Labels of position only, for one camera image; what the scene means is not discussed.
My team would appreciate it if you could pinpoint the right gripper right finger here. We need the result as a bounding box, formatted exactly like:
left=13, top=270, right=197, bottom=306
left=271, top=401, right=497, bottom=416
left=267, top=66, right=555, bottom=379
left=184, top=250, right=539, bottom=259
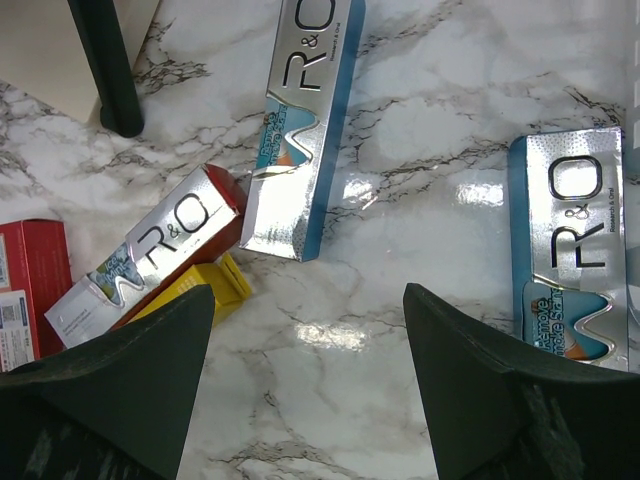
left=403, top=283, right=639, bottom=479

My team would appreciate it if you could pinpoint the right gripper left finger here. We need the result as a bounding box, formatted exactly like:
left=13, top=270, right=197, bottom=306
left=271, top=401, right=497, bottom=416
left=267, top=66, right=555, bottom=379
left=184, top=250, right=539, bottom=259
left=1, top=286, right=215, bottom=479

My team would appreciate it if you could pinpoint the beige three-tier shelf rack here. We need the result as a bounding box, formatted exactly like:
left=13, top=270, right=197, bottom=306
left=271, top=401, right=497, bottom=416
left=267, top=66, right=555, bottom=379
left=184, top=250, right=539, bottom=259
left=1, top=1, right=158, bottom=138

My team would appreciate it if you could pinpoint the yellow toothpaste box middle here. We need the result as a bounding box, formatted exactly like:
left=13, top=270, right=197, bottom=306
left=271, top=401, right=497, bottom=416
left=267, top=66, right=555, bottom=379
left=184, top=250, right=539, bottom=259
left=130, top=253, right=252, bottom=327

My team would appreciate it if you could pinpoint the silver blue R&O box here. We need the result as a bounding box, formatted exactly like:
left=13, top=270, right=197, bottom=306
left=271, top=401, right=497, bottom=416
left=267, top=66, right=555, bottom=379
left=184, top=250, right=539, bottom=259
left=508, top=127, right=629, bottom=371

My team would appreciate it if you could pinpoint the red toothpaste box barcode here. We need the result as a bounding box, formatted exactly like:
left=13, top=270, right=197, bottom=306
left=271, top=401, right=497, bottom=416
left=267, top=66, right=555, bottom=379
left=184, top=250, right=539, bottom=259
left=1, top=219, right=72, bottom=373

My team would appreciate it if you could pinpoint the silver red R&O box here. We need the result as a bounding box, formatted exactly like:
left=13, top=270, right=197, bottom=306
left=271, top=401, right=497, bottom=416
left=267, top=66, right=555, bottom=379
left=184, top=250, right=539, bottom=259
left=45, top=164, right=247, bottom=349

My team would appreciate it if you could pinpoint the silver R&O box upper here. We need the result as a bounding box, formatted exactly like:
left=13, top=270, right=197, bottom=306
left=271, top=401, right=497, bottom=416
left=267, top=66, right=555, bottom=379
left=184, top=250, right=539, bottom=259
left=240, top=0, right=366, bottom=262

